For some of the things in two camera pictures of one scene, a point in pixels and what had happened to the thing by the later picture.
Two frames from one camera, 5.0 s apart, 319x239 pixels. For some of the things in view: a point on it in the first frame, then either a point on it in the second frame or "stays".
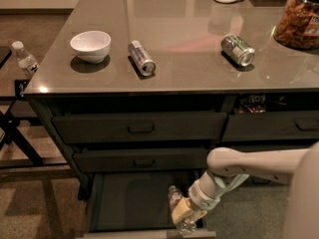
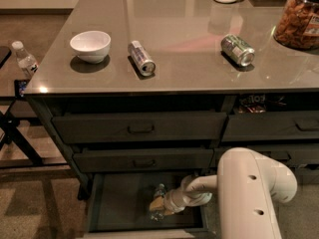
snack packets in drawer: x=256 y=103 stays
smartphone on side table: x=19 y=88 stays
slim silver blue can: x=144 y=64 stays
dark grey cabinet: x=138 y=86 stays
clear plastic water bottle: x=187 y=225 → x=159 y=192
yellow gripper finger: x=180 y=211 → x=157 y=204
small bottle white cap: x=26 y=60 stays
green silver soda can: x=239 y=49 stays
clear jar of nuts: x=298 y=24 stays
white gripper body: x=201 y=197 → x=171 y=199
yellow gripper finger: x=200 y=214 → x=166 y=212
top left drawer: x=133 y=127 stays
